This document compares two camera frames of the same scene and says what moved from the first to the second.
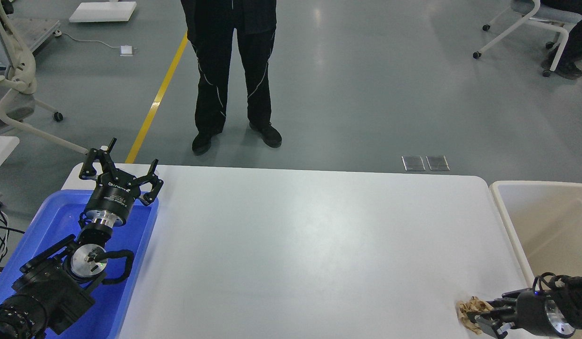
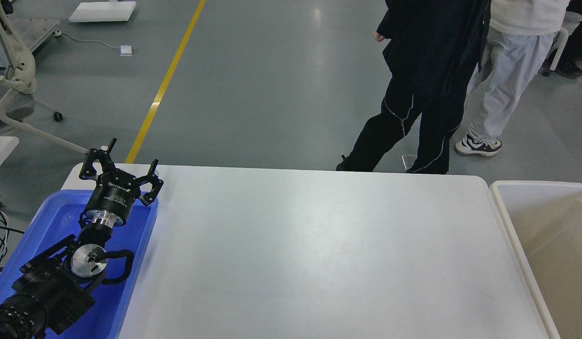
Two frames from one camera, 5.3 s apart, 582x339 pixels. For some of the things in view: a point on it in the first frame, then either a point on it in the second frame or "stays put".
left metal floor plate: x=413 y=163 stays put
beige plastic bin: x=550 y=224 stays put
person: x=210 y=25 -> x=434 y=49
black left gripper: x=116 y=191 stays put
